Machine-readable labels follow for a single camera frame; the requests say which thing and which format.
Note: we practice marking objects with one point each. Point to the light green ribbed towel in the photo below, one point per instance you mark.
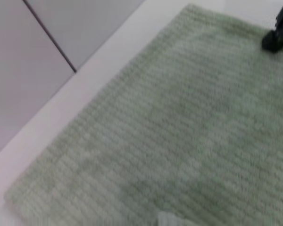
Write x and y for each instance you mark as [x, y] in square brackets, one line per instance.
[179, 129]

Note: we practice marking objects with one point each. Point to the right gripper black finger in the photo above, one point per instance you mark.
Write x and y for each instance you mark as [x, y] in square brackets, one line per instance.
[274, 41]

